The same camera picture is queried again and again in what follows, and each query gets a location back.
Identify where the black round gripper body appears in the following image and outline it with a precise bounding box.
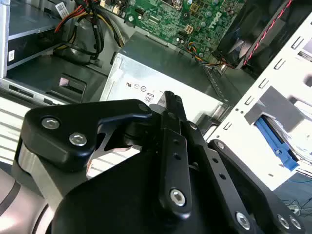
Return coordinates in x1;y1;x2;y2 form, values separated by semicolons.
52;150;308;234

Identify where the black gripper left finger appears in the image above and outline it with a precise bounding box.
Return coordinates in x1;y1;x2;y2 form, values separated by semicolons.
21;90;194;219

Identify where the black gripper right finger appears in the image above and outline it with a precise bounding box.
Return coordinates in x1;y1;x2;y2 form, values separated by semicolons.
179;96;307;234

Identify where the hard disk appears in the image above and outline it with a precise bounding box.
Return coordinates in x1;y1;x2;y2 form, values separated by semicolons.
254;101;312;172

